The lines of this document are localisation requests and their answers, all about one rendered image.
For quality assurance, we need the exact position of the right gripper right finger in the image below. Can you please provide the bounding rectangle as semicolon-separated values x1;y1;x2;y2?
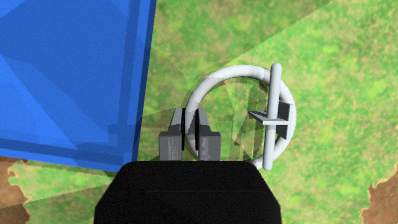
195;108;221;161

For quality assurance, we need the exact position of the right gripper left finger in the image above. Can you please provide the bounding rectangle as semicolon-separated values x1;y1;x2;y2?
158;108;185;161

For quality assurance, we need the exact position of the blue tray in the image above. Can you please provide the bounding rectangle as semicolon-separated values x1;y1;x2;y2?
0;0;157;172

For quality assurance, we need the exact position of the white ring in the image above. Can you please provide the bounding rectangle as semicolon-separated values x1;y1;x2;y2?
185;64;296;169

